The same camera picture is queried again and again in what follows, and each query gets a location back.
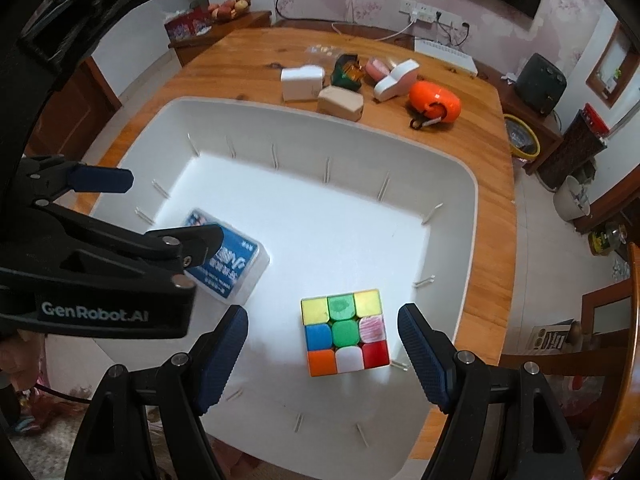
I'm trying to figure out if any white power strip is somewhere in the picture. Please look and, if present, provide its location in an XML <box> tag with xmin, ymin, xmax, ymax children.
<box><xmin>399</xmin><ymin>0</ymin><xmax>463</xmax><ymax>28</ymax></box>

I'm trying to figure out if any green gold perfume bottle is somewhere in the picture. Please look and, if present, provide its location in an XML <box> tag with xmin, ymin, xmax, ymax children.
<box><xmin>330</xmin><ymin>53</ymin><xmax>366</xmax><ymax>92</ymax></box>

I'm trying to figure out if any white pink tape dispenser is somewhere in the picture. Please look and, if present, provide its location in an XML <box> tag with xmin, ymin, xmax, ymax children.
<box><xmin>373</xmin><ymin>60</ymin><xmax>420</xmax><ymax>102</ymax></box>

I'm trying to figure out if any person's left hand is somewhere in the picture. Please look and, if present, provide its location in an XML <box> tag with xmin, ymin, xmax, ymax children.
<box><xmin>0</xmin><ymin>330</ymin><xmax>44</xmax><ymax>391</ymax></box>

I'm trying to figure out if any red tissue box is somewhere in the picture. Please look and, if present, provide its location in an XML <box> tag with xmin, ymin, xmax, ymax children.
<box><xmin>164</xmin><ymin>8</ymin><xmax>213</xmax><ymax>42</ymax></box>

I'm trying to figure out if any white set-top box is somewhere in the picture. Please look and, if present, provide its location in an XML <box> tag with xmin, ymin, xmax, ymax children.
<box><xmin>413</xmin><ymin>38</ymin><xmax>478</xmax><ymax>76</ymax></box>

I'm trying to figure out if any rubiks cube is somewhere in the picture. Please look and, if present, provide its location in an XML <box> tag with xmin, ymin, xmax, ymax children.
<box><xmin>300</xmin><ymin>289</ymin><xmax>390</xmax><ymax>377</ymax></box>

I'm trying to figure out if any white bucket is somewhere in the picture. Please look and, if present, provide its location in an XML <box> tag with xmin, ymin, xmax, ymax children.
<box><xmin>553</xmin><ymin>176</ymin><xmax>590</xmax><ymax>222</ymax></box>

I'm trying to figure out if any white plastic tray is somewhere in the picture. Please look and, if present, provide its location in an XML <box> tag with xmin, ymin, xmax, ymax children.
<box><xmin>93</xmin><ymin>98</ymin><xmax>477</xmax><ymax>479</ymax></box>

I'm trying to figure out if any wooden coffee table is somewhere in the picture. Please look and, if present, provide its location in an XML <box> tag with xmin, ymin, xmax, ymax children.
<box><xmin>102</xmin><ymin>27</ymin><xmax>518</xmax><ymax>364</ymax></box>

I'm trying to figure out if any dark green air fryer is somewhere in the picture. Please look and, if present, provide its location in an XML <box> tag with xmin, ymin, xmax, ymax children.
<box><xmin>514</xmin><ymin>53</ymin><xmax>567</xmax><ymax>117</ymax></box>

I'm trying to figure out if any yellow-rimmed trash bin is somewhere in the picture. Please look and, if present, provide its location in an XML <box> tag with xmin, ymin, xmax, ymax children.
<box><xmin>504</xmin><ymin>114</ymin><xmax>540</xmax><ymax>162</ymax></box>

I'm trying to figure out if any orange round tape measure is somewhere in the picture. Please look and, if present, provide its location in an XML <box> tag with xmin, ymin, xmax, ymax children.
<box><xmin>409</xmin><ymin>80</ymin><xmax>462</xmax><ymax>130</ymax></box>

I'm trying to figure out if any white power adapter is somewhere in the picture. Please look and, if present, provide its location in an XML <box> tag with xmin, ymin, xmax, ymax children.
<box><xmin>280</xmin><ymin>65</ymin><xmax>326</xmax><ymax>102</ymax></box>

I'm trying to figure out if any dark cylinder red lid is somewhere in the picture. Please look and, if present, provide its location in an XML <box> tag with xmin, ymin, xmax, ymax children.
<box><xmin>537</xmin><ymin>103</ymin><xmax>610</xmax><ymax>190</ymax></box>

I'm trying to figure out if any pink round container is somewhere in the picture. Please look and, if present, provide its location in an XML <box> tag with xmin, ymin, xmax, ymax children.
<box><xmin>364</xmin><ymin>58</ymin><xmax>390</xmax><ymax>84</ymax></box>

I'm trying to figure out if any beige wooden block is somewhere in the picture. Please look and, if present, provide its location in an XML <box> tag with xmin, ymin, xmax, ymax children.
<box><xmin>318</xmin><ymin>86</ymin><xmax>364</xmax><ymax>122</ymax></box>

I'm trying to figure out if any fruit bowl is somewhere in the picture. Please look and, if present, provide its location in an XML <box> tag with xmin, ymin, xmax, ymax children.
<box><xmin>207</xmin><ymin>0</ymin><xmax>252</xmax><ymax>23</ymax></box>

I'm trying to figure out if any clear sticker box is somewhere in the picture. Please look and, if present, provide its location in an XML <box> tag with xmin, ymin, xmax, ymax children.
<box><xmin>306</xmin><ymin>44</ymin><xmax>342</xmax><ymax>60</ymax></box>

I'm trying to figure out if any blue card box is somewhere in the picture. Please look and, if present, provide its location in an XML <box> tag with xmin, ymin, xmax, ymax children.
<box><xmin>184</xmin><ymin>209</ymin><xmax>270</xmax><ymax>306</ymax></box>

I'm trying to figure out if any white charging cable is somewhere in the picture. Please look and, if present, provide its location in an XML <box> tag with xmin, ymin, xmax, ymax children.
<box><xmin>330</xmin><ymin>14</ymin><xmax>419</xmax><ymax>44</ymax></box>

